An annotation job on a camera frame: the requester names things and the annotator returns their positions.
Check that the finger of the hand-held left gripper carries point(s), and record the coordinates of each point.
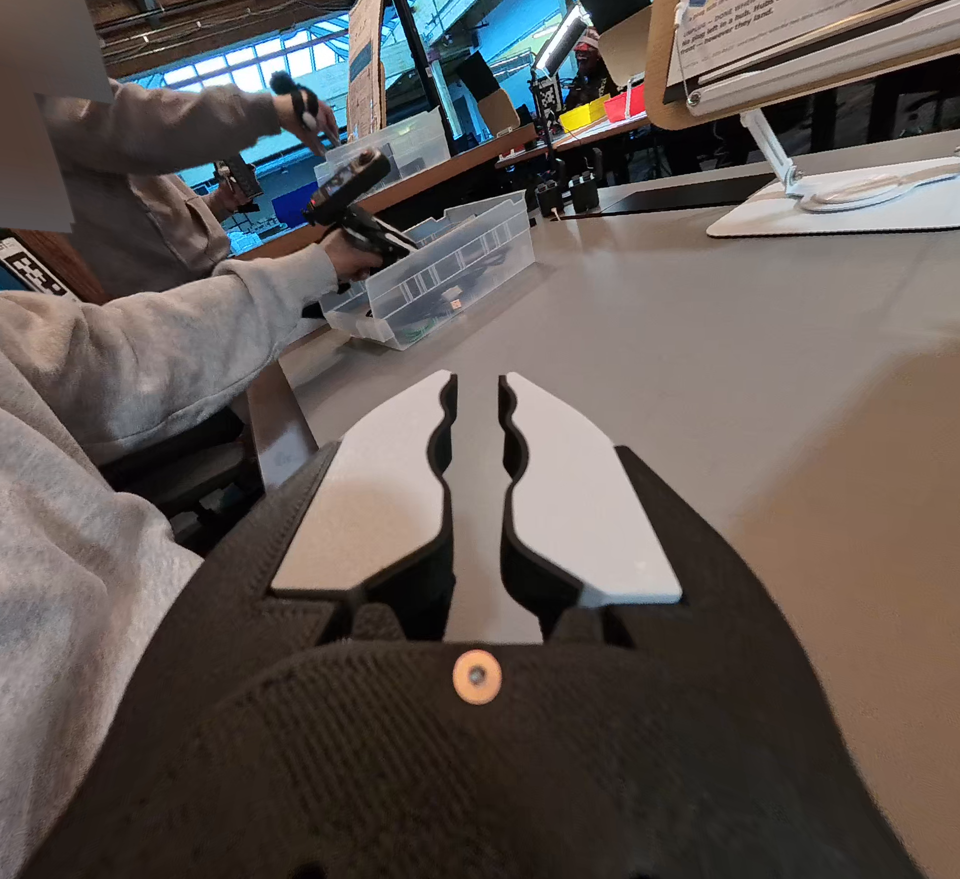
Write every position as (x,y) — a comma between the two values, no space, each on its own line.
(391,243)

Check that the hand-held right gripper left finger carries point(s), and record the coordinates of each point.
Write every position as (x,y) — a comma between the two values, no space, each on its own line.
(367,511)

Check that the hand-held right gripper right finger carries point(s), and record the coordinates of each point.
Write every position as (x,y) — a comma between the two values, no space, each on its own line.
(585,519)

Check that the clear plastic storage bin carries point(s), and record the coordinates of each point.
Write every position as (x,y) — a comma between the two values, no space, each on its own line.
(480,241)

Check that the person's left hand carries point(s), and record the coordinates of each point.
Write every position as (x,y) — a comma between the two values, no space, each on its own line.
(351,260)

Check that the blue plastic bin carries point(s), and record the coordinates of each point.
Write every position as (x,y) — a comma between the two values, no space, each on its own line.
(292,211)

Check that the cardboard sheet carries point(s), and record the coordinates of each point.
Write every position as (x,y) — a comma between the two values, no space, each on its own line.
(367,54)

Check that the small black holder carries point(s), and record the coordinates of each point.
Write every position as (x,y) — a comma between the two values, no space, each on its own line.
(585,193)
(553,198)

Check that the tan rounded board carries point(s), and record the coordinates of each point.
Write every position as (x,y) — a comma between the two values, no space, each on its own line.
(499,112)

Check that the black pole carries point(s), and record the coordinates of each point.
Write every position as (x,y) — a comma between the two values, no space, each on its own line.
(409,24)

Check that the small black board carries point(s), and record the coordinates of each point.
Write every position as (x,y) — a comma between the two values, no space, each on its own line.
(478,75)

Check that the black office chair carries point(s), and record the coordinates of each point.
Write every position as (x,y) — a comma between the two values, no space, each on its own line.
(195,474)

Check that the small fiducial tag stand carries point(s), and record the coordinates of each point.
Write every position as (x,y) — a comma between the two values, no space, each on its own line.
(547,95)

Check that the distant wooden workbench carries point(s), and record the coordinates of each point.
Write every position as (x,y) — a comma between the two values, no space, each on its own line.
(585,136)

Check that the small yellow bin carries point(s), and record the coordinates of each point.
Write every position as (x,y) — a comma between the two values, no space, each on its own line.
(583,118)

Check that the LED light panel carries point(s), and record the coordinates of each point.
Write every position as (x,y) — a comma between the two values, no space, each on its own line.
(561,39)

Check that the small red bin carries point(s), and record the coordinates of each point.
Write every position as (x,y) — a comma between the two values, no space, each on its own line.
(624,106)

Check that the black desk mat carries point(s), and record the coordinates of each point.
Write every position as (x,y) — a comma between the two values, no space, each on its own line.
(675,200)

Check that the cardboard piece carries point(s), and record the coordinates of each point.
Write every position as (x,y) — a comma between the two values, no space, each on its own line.
(630,46)

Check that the framed fiducial tag sign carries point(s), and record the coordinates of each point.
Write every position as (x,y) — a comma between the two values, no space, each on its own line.
(37,268)

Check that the instruction sheet on white stand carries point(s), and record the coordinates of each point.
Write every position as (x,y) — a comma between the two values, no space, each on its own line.
(757,219)

